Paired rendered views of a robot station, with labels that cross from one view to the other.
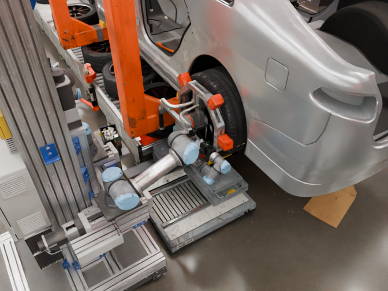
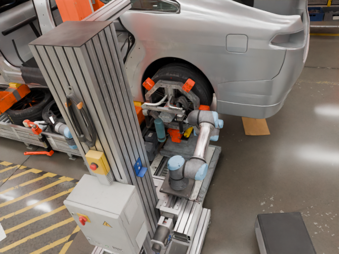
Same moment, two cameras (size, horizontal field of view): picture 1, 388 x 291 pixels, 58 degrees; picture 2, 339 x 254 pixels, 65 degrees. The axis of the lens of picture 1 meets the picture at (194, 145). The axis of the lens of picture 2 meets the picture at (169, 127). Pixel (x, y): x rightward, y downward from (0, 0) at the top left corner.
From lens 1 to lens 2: 1.12 m
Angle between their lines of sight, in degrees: 23
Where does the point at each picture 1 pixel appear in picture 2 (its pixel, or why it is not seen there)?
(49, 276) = not seen: outside the picture
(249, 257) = (244, 179)
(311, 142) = (275, 75)
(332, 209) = (259, 126)
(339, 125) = (291, 55)
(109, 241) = (198, 211)
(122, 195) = (200, 169)
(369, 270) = (303, 145)
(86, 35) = (6, 100)
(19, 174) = (133, 194)
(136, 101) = not seen: hidden behind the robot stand
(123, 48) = not seen: hidden behind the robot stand
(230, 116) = (201, 90)
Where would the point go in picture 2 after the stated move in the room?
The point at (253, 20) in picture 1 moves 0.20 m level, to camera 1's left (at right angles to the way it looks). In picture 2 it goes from (204, 15) to (183, 23)
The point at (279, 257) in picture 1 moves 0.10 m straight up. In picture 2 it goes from (259, 168) to (260, 162)
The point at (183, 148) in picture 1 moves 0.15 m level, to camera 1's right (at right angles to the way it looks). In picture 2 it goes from (211, 116) to (226, 108)
